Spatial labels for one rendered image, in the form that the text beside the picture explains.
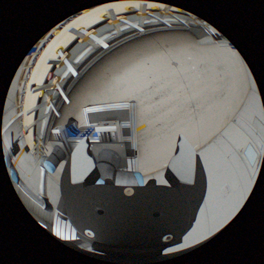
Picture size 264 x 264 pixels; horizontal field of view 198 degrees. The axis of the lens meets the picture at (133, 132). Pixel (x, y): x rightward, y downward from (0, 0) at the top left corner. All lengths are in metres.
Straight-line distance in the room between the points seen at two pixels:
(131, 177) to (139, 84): 1.29
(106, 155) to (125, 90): 1.13
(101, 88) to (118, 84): 0.30
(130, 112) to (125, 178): 0.99
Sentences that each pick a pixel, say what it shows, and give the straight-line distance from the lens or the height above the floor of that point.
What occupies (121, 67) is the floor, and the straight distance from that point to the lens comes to 1.49.
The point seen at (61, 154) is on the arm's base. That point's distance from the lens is 0.79.
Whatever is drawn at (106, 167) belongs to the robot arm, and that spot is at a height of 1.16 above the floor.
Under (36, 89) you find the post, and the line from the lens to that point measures 0.82.
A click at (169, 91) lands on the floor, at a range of 1.54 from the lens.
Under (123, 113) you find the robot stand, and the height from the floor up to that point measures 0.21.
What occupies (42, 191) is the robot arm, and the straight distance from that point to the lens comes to 0.91.
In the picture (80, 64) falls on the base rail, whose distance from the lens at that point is 0.94.
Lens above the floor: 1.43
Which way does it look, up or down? 62 degrees down
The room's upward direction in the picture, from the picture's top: 178 degrees counter-clockwise
